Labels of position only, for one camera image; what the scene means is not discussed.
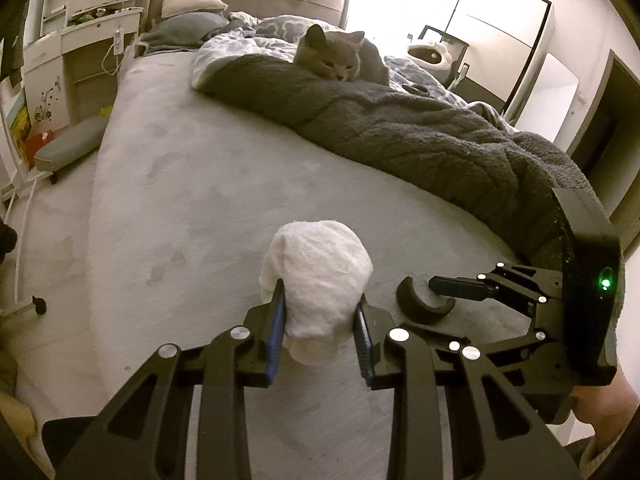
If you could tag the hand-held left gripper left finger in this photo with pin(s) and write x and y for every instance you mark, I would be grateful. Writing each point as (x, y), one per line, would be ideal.
(276, 320)

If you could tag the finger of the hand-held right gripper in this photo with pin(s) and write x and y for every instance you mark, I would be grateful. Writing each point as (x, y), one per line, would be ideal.
(515, 344)
(455, 287)

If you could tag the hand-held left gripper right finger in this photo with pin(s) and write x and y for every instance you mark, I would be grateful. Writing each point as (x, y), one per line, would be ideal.
(362, 340)

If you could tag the black curved plastic piece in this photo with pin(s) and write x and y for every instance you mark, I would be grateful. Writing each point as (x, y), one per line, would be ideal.
(417, 307)

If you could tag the white tissue wad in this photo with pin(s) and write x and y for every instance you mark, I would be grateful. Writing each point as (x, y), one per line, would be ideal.
(315, 270)

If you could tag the bed with light sheet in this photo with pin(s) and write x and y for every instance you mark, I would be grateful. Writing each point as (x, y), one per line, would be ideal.
(200, 185)

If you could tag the grey fleece blanket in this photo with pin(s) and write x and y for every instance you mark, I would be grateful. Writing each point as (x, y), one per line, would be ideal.
(400, 130)

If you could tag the dark door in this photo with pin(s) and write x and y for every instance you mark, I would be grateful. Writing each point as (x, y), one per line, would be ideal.
(610, 125)

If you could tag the white cat bed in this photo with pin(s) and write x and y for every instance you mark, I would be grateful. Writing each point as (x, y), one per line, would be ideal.
(430, 55)

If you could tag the grey cat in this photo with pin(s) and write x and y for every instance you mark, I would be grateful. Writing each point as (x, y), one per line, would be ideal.
(335, 57)

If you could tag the white rolling stand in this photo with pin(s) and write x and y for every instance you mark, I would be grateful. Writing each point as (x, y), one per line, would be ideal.
(22, 260)

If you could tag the wardrobe with sliding doors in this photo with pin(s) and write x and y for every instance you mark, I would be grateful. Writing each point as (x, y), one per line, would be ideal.
(495, 25)

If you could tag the grey padded bench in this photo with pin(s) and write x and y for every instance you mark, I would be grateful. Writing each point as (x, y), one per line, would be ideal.
(70, 147)

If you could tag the patterned duvet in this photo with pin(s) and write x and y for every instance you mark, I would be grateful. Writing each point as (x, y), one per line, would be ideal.
(270, 30)

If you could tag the red box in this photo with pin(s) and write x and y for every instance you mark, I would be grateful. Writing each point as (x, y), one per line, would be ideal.
(37, 145)

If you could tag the grey pillow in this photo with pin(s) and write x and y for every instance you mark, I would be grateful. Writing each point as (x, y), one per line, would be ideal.
(185, 30)

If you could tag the yellow picture board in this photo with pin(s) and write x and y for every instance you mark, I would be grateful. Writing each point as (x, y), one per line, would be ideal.
(20, 125)

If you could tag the white dresser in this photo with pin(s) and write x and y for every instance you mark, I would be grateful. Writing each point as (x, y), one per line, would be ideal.
(80, 60)

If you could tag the cream pillow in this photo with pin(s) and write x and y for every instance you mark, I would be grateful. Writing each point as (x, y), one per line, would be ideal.
(192, 5)

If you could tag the white wall panel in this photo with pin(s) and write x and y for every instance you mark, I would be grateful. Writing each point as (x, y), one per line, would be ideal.
(547, 95)

